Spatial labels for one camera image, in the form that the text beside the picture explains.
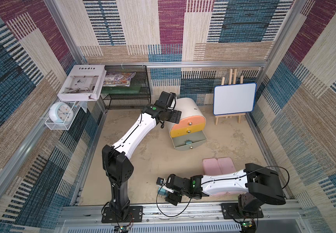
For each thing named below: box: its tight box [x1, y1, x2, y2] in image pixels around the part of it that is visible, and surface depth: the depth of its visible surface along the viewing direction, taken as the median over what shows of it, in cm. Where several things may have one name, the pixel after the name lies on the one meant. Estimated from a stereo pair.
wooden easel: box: [215, 68, 246, 126], surface depth 99 cm
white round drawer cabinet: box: [166, 97, 207, 151], surface depth 91 cm
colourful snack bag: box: [102, 71, 137, 87], surface depth 85 cm
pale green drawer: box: [171, 130, 208, 151], surface depth 93 cm
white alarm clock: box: [48, 101, 74, 125], surface depth 66 cm
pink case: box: [202, 156, 237, 176], surface depth 90 cm
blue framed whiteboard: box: [213, 82, 257, 116], surface depth 104 cm
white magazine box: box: [57, 64, 107, 101], surface depth 76 cm
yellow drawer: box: [170, 122, 206, 138], surface depth 91 cm
